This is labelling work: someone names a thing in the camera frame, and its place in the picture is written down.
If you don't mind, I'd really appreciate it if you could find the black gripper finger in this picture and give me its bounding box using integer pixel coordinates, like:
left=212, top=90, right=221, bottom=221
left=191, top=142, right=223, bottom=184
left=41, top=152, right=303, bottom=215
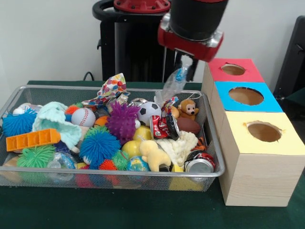
left=174, top=51, right=183, bottom=72
left=186, top=57, right=199, bottom=82

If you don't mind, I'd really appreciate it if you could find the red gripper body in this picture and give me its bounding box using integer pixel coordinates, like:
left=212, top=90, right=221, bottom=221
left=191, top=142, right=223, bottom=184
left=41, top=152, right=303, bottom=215
left=157, top=13, right=224, bottom=63

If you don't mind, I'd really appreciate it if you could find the crushed clear plastic bottle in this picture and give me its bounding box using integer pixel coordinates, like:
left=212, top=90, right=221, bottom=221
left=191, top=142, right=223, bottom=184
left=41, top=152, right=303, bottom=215
left=47, top=152, right=77, bottom=169
left=161, top=66, right=189, bottom=102

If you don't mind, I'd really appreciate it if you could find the white baseball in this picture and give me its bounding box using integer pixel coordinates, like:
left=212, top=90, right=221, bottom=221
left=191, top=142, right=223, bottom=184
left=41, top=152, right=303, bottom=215
left=71, top=107, right=96, bottom=128

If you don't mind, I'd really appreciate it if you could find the blue stringy rubber ball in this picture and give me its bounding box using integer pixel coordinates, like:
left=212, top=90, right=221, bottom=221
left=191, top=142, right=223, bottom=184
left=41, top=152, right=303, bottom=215
left=79, top=125, right=122, bottom=169

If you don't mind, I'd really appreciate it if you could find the light teal cloth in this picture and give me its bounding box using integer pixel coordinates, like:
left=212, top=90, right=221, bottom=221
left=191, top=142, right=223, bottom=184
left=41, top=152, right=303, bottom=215
left=32, top=102, right=83, bottom=150

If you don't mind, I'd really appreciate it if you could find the blue toy brick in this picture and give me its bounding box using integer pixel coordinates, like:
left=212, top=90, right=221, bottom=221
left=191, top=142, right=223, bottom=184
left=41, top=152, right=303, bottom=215
left=54, top=140, right=70, bottom=153

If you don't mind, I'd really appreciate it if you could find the orange toy brick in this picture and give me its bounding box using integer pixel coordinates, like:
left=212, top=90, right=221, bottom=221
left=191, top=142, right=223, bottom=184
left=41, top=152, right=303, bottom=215
left=6, top=128, right=61, bottom=153

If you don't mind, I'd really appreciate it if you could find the wooden box with three holes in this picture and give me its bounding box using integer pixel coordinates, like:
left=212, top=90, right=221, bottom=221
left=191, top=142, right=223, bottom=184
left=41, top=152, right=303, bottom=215
left=201, top=58, right=305, bottom=207

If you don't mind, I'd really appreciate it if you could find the brown monkey plush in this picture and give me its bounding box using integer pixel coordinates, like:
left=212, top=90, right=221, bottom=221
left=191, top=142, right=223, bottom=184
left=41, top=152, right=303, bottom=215
left=177, top=99, right=200, bottom=121

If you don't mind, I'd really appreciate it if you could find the small soccer ball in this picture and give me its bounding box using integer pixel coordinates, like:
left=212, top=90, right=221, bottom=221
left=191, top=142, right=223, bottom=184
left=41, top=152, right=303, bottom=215
left=137, top=102, right=162, bottom=126

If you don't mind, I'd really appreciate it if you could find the crushed red soda can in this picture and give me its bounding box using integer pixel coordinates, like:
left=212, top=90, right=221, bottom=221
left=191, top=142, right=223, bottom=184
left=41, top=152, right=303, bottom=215
left=149, top=114, right=181, bottom=141

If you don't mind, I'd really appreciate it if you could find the purple spiky ball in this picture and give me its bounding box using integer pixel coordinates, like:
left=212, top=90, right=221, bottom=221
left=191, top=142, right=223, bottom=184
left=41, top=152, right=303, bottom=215
left=105, top=102, right=141, bottom=145

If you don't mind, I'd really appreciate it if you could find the yellow plush animal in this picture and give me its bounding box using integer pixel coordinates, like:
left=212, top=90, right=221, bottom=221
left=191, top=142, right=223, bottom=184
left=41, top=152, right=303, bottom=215
left=139, top=140, right=172, bottom=172

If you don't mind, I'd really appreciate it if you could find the dark green tablecloth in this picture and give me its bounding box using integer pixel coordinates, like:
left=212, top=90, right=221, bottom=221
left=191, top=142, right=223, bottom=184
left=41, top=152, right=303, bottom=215
left=285, top=87, right=305, bottom=102
left=0, top=80, right=305, bottom=229

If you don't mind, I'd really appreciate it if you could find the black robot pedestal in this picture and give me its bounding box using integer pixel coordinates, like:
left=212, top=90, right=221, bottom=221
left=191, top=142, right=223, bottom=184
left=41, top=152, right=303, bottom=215
left=92, top=0, right=180, bottom=83

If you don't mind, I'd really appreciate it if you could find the silver wire mesh bin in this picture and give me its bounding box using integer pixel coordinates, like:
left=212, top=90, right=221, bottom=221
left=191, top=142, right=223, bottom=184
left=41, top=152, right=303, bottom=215
left=0, top=85, right=226, bottom=191

